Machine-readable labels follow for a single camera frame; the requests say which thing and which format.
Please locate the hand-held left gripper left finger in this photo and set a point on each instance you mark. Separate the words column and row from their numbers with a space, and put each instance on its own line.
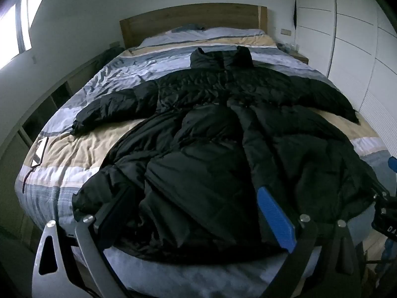
column 109, row 223

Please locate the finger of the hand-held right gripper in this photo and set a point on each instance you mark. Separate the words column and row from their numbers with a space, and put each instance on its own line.
column 379, row 188
column 393, row 165

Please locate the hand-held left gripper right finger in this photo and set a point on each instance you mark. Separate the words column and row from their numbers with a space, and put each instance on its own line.
column 276, row 220

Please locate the black puffer coat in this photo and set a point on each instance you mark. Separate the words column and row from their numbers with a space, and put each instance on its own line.
column 217, row 136

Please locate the bed with striped duvet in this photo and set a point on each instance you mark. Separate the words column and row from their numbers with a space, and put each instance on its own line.
column 93, row 142

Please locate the white wardrobe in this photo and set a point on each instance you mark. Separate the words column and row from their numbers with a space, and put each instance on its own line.
column 344, row 31

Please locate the wooden nightstand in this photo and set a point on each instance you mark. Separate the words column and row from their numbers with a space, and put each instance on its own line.
column 299, row 56

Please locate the green cloth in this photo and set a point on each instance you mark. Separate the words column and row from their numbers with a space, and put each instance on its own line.
column 107, row 54

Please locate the grey blue pillow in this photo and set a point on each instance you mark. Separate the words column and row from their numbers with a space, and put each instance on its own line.
column 187, row 28

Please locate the window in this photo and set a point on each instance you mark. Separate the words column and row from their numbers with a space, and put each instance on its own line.
column 15, row 28

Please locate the wooden bed headboard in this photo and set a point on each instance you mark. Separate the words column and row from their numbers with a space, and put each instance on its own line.
column 186, row 18

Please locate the low wall shelf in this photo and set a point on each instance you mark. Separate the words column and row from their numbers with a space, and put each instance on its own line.
column 46, row 111

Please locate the wall switch plate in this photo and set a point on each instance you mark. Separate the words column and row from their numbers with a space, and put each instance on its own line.
column 286, row 31

